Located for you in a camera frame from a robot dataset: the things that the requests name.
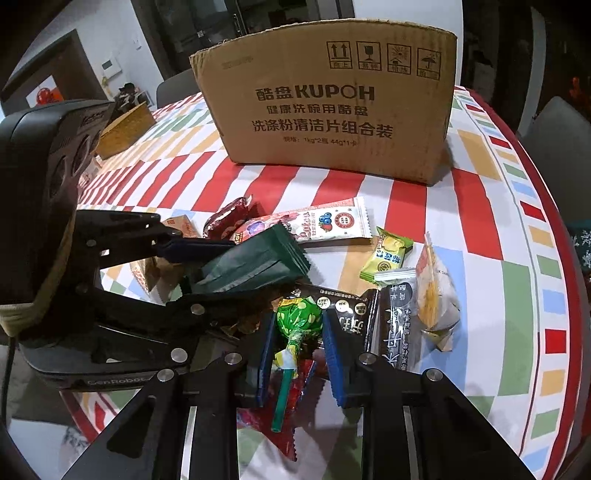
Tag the green lollipop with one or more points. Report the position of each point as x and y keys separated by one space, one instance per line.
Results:
x=300 y=318

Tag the colourful checked tablecloth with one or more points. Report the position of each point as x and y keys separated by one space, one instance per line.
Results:
x=498 y=300

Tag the orange wall picture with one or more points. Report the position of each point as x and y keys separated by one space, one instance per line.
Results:
x=44 y=94

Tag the yellow brown box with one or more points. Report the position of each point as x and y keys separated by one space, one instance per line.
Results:
x=124 y=131

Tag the white wall panel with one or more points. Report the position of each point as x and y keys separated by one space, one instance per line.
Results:
x=113 y=67

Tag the dark grey chair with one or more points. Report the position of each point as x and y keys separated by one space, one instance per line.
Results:
x=558 y=138

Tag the dark red snack packet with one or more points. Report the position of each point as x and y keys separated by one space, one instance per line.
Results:
x=226 y=217

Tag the long black snack packet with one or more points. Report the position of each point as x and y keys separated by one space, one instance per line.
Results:
x=399 y=323

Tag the dark green snack packet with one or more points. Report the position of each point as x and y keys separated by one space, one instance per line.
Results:
x=249 y=267

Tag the teal patterned cloth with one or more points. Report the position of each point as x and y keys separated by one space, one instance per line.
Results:
x=581 y=244

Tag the white yellow snack packet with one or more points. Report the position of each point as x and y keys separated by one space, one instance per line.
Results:
x=438 y=286

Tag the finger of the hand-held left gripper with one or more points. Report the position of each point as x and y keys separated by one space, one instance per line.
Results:
x=194 y=248
x=231 y=305

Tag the dark object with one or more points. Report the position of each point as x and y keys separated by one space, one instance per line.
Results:
x=131 y=94

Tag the gold snack packet red print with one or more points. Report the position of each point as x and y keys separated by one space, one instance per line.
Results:
x=141 y=277
x=180 y=226

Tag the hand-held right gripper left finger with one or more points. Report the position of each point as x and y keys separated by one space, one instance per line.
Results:
x=262 y=360

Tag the wide black snack packet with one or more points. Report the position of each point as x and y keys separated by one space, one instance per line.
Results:
x=358 y=314

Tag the pink red snack packet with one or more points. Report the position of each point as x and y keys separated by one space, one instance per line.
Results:
x=304 y=397

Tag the brown cardboard box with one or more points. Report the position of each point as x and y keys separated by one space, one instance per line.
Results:
x=323 y=110

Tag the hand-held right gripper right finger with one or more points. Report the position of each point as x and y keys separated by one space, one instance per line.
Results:
x=336 y=364

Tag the long white snack bar packet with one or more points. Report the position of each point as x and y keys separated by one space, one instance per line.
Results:
x=341 y=219

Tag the green yellow snack packet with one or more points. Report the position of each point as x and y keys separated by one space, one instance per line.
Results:
x=390 y=251

